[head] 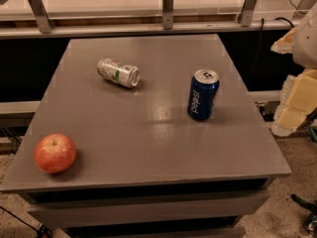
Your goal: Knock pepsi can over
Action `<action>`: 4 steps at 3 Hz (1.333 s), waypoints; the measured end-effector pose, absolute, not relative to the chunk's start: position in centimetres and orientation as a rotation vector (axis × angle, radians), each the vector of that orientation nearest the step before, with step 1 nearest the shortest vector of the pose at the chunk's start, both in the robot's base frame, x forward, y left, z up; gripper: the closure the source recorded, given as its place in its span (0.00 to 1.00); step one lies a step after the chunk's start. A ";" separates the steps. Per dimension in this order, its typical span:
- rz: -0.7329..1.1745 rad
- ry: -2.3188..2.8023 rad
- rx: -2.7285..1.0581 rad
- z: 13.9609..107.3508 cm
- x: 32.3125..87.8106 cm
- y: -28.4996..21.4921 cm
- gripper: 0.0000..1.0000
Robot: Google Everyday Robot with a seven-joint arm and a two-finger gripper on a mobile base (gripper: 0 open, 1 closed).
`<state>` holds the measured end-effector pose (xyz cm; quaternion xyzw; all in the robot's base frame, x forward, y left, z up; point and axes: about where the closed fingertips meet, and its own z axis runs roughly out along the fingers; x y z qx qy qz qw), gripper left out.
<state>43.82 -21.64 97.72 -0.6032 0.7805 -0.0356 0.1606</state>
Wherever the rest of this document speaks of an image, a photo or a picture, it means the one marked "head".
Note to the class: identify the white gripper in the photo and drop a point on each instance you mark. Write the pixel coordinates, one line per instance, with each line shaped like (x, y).
(306, 45)

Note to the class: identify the blue pepsi can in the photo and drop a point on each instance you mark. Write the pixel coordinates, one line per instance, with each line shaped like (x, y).
(203, 91)

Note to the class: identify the white green soda can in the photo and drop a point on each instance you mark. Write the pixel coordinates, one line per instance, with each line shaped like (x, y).
(118, 72)

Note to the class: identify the dark tool on floor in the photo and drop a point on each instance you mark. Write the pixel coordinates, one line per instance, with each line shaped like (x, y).
(310, 222)

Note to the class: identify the clear acrylic barrier panel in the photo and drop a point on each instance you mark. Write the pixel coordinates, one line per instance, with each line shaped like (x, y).
(183, 10)

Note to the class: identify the red apple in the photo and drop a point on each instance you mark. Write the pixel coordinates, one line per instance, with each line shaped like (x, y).
(54, 153)

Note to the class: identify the right metal bracket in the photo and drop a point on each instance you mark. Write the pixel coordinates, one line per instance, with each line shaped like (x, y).
(246, 16)

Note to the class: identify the metal bracket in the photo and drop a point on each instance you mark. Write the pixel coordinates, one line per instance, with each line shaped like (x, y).
(167, 14)
(246, 16)
(42, 19)

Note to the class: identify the middle metal bracket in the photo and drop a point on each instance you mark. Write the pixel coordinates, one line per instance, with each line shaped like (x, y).
(167, 14)

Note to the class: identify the left metal bracket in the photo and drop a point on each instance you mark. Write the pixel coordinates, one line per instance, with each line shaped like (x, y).
(42, 19)

